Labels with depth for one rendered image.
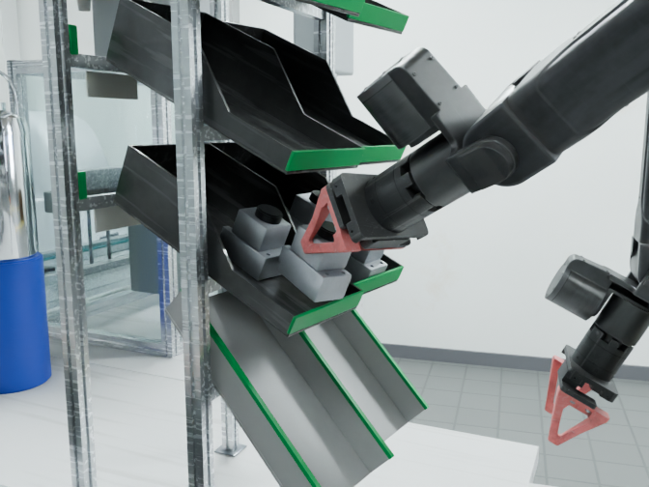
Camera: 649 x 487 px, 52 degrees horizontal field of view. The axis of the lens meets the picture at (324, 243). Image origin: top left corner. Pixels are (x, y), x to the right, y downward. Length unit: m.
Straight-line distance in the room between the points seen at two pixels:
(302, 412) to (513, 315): 3.30
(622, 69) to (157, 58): 0.47
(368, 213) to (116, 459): 0.72
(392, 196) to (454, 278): 3.43
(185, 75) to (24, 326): 0.91
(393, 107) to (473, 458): 0.74
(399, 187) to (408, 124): 0.06
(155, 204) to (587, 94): 0.47
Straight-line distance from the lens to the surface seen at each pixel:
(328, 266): 0.68
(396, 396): 0.95
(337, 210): 0.61
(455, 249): 3.99
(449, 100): 0.56
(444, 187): 0.57
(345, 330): 0.97
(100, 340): 1.76
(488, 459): 1.17
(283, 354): 0.84
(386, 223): 0.61
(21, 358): 1.50
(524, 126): 0.50
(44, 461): 1.22
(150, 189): 0.77
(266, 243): 0.73
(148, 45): 0.76
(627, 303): 0.92
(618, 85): 0.47
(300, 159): 0.64
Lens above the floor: 1.39
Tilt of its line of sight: 10 degrees down
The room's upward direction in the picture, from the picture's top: straight up
